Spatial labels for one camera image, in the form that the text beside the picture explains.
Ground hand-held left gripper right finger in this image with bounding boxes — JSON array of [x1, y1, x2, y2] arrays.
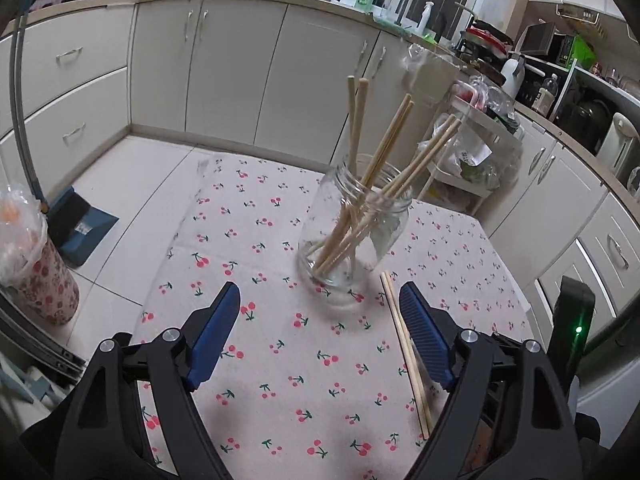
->
[[399, 281, 583, 480]]

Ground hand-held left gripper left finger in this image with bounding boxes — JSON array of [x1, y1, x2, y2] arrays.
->
[[20, 281, 241, 480]]

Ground long wooden chopstick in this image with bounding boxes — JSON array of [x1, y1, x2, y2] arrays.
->
[[380, 272, 430, 439], [384, 271, 435, 436]]

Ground clear glass jar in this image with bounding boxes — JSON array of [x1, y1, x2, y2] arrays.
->
[[297, 162, 413, 302]]

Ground bunch of wooden chopsticks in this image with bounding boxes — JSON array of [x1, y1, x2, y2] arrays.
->
[[305, 74, 463, 273]]

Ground cherry print tablecloth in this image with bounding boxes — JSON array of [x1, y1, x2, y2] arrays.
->
[[132, 152, 531, 480]]

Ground blue dustpan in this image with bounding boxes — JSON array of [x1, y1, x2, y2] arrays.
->
[[47, 186, 120, 268]]

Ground white thermos jug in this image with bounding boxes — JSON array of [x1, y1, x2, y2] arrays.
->
[[597, 112, 640, 177]]

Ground floral trash bin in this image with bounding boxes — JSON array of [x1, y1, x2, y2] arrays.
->
[[0, 240, 81, 326]]

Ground white plastic bag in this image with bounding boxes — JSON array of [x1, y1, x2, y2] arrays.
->
[[435, 130, 501, 186]]

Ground black electric cooker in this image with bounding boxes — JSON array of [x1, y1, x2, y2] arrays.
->
[[565, 99, 612, 156]]

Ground white trolley cart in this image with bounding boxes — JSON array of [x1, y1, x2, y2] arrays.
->
[[417, 80, 526, 216]]

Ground bottle with beige liquid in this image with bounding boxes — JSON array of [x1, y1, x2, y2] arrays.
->
[[531, 74, 559, 116]]

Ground clear plastic bin bag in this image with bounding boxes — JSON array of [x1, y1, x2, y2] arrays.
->
[[0, 182, 49, 281]]

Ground clear bag of red produce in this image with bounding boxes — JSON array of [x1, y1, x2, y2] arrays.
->
[[452, 77, 518, 121]]

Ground white kettle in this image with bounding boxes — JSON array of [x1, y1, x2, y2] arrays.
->
[[500, 54, 543, 101]]

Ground dark frying pan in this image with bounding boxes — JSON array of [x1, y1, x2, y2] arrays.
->
[[470, 57, 508, 86]]

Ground green plastic item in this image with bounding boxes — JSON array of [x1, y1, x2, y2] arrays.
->
[[570, 35, 598, 68]]

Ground black countertop appliance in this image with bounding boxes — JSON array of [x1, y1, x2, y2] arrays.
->
[[517, 21, 576, 68]]

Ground white base cabinets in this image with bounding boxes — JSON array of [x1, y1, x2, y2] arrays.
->
[[0, 0, 640, 341]]

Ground red lidded pot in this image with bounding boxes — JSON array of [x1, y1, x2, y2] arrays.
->
[[457, 27, 516, 61]]

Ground grey mop pole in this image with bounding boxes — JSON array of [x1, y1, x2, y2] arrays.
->
[[10, 0, 49, 211]]

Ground white spray bottle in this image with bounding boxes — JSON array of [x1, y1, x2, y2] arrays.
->
[[416, 1, 436, 35]]

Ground green dishcloth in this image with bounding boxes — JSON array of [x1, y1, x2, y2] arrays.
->
[[372, 7, 416, 38]]

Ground metal folding frame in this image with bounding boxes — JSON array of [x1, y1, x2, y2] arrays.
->
[[0, 302, 87, 378]]

